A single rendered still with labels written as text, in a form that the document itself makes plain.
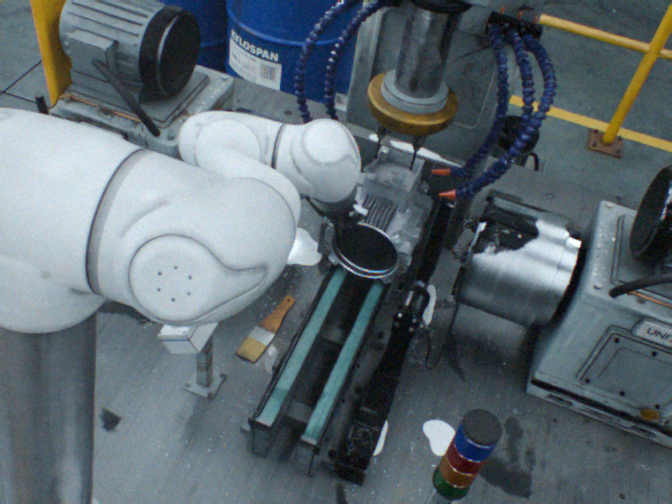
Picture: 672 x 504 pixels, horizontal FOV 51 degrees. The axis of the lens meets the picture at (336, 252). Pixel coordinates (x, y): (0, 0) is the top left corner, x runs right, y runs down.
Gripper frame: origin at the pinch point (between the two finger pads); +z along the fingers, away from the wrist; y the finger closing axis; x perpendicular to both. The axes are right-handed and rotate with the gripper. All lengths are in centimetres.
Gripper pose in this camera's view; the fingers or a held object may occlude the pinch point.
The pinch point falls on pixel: (339, 222)
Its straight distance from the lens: 144.1
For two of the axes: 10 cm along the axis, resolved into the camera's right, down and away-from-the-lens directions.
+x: -3.6, 9.1, -2.2
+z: 0.6, 2.6, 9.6
